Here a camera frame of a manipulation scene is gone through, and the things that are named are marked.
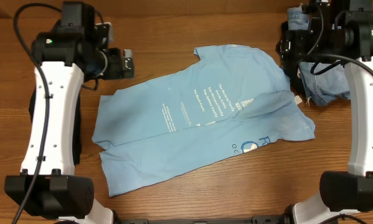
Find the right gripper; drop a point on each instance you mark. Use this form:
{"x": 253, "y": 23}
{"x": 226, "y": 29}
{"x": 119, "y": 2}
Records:
{"x": 294, "y": 45}

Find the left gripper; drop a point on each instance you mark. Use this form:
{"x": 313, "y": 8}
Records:
{"x": 115, "y": 71}

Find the light blue t-shirt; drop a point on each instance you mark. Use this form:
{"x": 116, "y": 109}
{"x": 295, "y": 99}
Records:
{"x": 234, "y": 100}

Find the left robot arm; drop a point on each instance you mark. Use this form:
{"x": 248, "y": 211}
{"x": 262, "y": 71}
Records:
{"x": 46, "y": 185}

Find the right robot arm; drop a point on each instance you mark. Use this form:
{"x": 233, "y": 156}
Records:
{"x": 350, "y": 44}

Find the black garment under shorts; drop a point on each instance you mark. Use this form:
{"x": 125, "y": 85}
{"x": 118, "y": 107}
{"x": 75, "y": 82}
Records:
{"x": 289, "y": 52}

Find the blue denim shorts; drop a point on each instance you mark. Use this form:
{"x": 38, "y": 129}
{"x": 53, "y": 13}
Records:
{"x": 327, "y": 87}

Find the black garment on left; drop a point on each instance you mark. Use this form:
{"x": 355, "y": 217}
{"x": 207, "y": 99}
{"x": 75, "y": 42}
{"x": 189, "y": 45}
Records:
{"x": 76, "y": 140}

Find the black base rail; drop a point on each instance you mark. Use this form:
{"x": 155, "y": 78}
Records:
{"x": 256, "y": 219}

